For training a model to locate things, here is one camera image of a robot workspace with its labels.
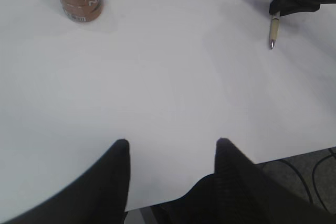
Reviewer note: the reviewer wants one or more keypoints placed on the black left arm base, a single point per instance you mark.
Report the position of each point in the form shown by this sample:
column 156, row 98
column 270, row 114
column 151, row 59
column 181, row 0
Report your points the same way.
column 197, row 206

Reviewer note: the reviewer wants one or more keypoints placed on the cream barrel pen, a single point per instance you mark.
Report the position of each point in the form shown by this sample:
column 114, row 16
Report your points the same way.
column 274, row 26

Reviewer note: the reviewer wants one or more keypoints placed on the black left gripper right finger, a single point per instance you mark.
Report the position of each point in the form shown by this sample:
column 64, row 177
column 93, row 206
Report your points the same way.
column 245, row 194

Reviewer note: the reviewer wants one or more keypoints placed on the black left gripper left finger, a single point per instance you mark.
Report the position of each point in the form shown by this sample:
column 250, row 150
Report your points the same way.
column 99, row 195

